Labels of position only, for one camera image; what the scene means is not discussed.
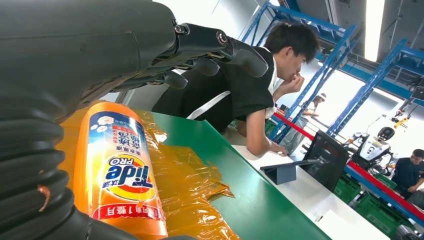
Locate green plastic crate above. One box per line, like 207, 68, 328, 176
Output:
356, 192, 415, 239
332, 173, 363, 205
374, 172, 398, 190
264, 119, 277, 137

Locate white desk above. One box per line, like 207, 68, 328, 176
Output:
221, 127, 392, 240

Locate yellow taped cardboard sheet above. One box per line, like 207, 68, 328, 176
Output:
54, 105, 241, 240

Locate orange Tide detergent bottle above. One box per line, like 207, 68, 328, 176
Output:
72, 100, 169, 240

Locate person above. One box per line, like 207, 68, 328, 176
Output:
151, 22, 321, 157
390, 149, 424, 210
279, 92, 328, 157

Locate white humanoid robot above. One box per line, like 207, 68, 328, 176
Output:
344, 114, 398, 176

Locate tablet in dark folding case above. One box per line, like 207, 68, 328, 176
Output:
259, 130, 349, 193

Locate green table mat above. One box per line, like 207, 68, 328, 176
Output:
145, 110, 332, 240

